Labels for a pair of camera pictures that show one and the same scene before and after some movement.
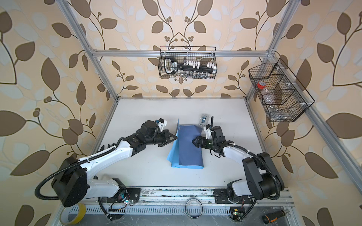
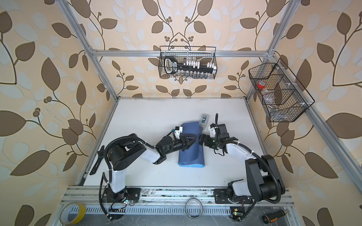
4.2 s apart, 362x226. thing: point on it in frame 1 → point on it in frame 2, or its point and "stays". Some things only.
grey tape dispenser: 204,119 stays
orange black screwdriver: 269,218 stays
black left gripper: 167,139 → 184,143
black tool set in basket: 188,68 stays
